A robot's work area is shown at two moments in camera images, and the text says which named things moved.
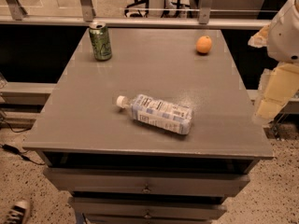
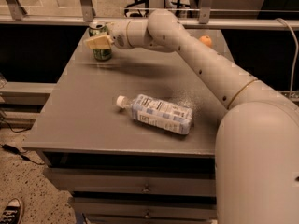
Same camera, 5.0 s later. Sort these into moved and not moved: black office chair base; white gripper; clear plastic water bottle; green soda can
Moved: white gripper
Not moved: clear plastic water bottle; green soda can; black office chair base
